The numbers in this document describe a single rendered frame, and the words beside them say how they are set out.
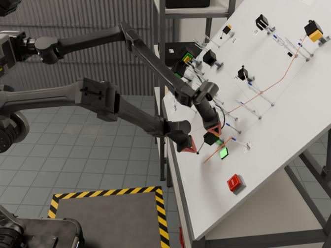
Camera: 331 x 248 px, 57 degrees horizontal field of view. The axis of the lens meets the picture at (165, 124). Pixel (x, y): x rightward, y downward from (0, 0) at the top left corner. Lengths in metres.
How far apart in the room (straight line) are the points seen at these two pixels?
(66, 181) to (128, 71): 1.71
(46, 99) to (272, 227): 1.09
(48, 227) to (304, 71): 1.79
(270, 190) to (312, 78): 0.66
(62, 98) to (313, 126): 0.80
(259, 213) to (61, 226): 1.30
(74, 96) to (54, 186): 2.05
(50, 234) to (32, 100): 1.37
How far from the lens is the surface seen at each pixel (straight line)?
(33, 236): 2.21
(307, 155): 1.61
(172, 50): 2.34
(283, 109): 1.24
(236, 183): 1.17
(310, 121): 1.13
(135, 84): 4.01
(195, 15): 2.07
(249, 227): 1.47
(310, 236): 1.53
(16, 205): 2.82
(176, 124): 1.21
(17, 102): 1.01
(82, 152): 3.16
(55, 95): 0.91
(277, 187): 1.68
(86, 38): 1.46
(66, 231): 2.19
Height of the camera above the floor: 1.93
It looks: 34 degrees down
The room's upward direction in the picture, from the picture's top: straight up
